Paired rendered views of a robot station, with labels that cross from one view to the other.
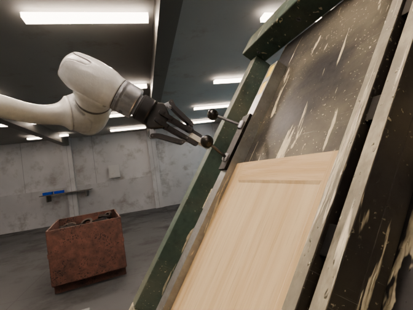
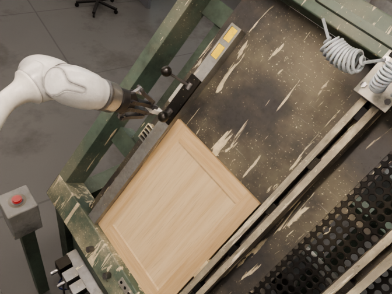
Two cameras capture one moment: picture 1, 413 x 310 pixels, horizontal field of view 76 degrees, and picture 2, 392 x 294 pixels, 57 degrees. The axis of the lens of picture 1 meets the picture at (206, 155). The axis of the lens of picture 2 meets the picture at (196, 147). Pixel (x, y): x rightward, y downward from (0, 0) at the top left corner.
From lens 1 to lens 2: 0.99 m
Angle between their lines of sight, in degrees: 56
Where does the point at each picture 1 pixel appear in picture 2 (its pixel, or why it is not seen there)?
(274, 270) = (199, 229)
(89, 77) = (85, 103)
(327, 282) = (227, 265)
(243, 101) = (188, 15)
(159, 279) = (85, 164)
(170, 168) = not seen: outside the picture
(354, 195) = (247, 244)
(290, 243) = (211, 222)
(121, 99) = (106, 109)
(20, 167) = not seen: outside the picture
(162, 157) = not seen: outside the picture
